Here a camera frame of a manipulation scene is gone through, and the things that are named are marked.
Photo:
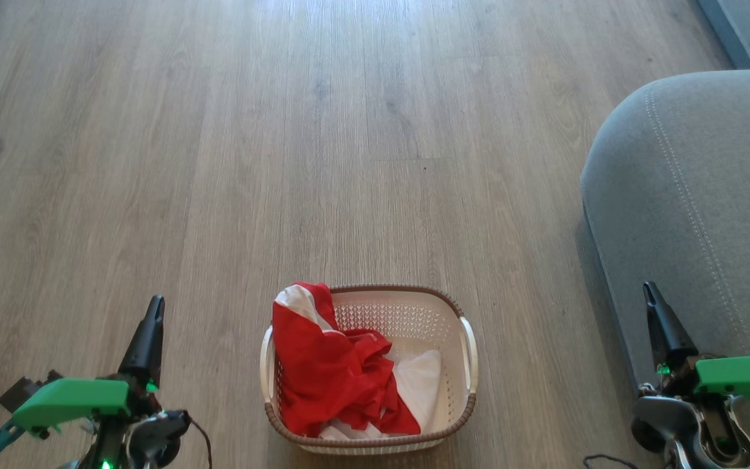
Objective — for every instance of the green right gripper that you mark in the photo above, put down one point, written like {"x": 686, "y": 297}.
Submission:
{"x": 743, "y": 378}

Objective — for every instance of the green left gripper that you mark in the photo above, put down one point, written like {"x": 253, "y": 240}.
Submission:
{"x": 72, "y": 398}

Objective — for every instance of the red and white garment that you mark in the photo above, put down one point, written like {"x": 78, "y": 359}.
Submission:
{"x": 323, "y": 371}

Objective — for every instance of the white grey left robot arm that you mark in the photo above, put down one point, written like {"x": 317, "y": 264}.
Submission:
{"x": 153, "y": 440}

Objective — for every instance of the grey fabric sofa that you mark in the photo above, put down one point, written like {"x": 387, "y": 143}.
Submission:
{"x": 687, "y": 195}

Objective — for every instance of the cream plastic laundry basket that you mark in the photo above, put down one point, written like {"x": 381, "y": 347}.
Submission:
{"x": 414, "y": 319}

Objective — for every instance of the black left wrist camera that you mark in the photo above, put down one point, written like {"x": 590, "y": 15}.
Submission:
{"x": 23, "y": 391}

